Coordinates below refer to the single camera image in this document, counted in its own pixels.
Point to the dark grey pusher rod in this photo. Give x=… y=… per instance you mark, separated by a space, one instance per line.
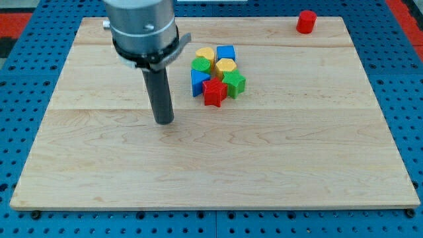
x=157 y=85

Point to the wooden board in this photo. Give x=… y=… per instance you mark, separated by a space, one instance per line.
x=306 y=134

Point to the red cylinder block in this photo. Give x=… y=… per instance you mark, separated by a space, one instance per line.
x=306 y=21

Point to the yellow heart block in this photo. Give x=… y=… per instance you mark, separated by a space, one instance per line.
x=207 y=53

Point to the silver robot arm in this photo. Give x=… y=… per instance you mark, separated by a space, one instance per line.
x=144 y=32

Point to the green star block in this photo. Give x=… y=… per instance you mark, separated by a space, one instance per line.
x=235 y=82

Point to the blue triangle block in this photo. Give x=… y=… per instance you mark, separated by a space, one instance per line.
x=197 y=79

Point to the green cylinder block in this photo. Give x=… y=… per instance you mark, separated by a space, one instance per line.
x=201 y=64

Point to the yellow hexagon block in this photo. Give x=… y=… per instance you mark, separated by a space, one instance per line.
x=223 y=65

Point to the blue cube block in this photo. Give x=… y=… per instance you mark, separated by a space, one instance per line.
x=226 y=52

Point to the red star block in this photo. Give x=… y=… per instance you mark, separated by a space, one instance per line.
x=214 y=92

